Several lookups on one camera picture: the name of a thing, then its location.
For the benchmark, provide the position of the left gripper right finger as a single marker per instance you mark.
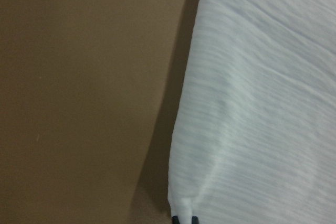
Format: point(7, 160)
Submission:
point(195, 220)

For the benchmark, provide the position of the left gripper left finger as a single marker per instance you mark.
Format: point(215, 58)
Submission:
point(175, 220)

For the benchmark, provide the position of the light blue button shirt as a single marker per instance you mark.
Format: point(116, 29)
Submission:
point(254, 136)

